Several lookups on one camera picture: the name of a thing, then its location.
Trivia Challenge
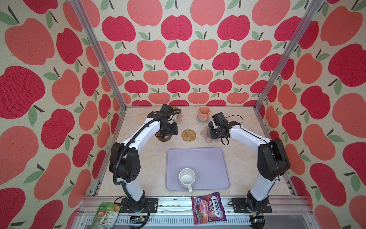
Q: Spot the left corner aluminium post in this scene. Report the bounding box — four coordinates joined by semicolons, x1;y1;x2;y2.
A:
71;0;127;112

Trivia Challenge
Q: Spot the pink flower coaster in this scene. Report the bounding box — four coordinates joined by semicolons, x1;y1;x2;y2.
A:
173;113;184;124
200;130;214;144

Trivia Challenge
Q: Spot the aluminium front rail frame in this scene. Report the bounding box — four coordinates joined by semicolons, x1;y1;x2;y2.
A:
67;196;321;229

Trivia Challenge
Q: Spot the grey woven round coaster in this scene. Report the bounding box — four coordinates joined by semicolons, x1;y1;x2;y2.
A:
196;116;210;124

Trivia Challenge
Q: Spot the corner aluminium post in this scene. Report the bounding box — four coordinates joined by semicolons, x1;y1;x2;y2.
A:
71;0;127;112
254;0;325;112

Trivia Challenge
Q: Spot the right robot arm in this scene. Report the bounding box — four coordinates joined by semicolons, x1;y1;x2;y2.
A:
207;121;291;213

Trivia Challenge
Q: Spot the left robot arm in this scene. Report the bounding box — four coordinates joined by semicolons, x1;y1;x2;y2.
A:
109;104;182;212

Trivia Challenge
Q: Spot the woven rattan round coaster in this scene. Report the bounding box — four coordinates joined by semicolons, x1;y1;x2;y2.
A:
182;129;196;142

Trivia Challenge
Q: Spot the brown wooden round coaster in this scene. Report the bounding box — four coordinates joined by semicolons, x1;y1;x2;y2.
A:
157;135;172;142

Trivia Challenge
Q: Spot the white mug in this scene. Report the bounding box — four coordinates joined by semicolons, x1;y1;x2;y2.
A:
179;168;196;194

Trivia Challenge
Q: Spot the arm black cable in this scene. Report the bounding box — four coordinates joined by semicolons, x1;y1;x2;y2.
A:
220;114;282;184
112;108;182;229

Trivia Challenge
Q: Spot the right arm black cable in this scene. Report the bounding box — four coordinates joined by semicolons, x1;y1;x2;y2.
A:
220;114;282;184

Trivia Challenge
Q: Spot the lavender tray mat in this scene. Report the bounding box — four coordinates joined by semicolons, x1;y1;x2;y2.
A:
165;148;230;191

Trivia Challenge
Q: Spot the purple Fox's candy bag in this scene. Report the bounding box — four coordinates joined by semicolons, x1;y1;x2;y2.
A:
191;192;227;225

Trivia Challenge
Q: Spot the peach orange mug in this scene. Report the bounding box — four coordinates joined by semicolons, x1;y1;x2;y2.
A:
198;106;211;121

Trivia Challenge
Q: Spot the cream beige mug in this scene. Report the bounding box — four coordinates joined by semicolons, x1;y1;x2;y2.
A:
172;106;182;118

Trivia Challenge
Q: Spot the green snack packet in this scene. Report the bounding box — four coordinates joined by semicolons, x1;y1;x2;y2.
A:
91;202;121;229

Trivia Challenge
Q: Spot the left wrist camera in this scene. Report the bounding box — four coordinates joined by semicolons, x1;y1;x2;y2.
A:
159;104;174;115

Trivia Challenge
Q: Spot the right corner aluminium post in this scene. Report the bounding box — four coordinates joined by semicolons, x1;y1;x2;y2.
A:
254;0;325;112

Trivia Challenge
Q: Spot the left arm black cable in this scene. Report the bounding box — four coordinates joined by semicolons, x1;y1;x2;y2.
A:
112;108;182;229

